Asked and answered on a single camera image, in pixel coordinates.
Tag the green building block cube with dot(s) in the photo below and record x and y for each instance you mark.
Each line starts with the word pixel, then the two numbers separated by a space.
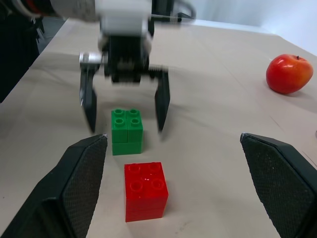
pixel 126 131

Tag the red apple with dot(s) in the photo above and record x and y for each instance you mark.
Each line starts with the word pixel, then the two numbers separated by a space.
pixel 288 74

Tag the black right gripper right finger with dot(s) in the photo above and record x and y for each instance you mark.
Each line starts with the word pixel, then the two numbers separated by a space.
pixel 280 178

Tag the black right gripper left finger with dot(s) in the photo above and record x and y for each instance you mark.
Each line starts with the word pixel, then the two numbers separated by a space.
pixel 74 183

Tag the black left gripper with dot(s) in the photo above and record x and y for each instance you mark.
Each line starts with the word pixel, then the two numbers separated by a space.
pixel 126 59

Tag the red building block cube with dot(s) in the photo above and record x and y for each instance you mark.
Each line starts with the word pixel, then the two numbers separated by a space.
pixel 146 193

